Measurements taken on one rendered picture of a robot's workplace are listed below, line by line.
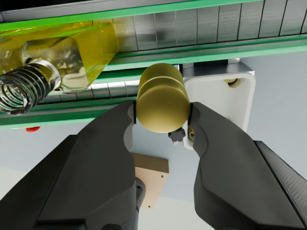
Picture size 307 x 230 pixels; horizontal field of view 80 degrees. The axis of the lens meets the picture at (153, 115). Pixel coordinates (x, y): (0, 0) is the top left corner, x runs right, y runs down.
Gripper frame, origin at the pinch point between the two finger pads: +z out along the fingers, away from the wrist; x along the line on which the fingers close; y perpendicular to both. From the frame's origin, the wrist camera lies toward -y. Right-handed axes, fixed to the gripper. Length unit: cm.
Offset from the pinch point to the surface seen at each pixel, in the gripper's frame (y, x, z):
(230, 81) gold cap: 11.4, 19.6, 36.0
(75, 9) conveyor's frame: -4.3, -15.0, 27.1
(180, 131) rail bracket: 12.2, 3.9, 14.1
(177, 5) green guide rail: -5.5, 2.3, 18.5
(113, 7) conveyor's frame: -4.9, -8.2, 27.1
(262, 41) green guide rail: -0.5, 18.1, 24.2
